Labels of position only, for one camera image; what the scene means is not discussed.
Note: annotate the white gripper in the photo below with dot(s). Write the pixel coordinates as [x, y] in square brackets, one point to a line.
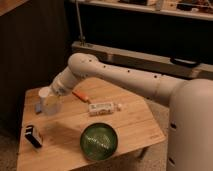
[61, 86]

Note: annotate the black and white box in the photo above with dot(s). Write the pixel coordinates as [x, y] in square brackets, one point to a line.
[33, 136]

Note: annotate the white tube with cap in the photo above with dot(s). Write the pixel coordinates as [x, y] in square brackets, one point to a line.
[103, 108]

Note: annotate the metal pole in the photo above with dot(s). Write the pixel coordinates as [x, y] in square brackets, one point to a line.
[82, 38]

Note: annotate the background shelf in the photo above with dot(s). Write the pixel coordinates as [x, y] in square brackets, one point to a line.
[157, 8]

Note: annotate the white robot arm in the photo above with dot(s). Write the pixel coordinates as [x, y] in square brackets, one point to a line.
[190, 103]

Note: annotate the orange handled tool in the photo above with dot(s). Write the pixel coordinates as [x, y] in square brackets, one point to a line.
[82, 96]

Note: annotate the wooden table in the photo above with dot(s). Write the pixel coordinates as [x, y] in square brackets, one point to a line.
[70, 134]

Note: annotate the long grey metal case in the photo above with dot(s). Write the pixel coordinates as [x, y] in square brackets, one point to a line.
[143, 61]

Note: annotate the green glass bowl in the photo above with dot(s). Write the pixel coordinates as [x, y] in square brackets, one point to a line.
[98, 141]

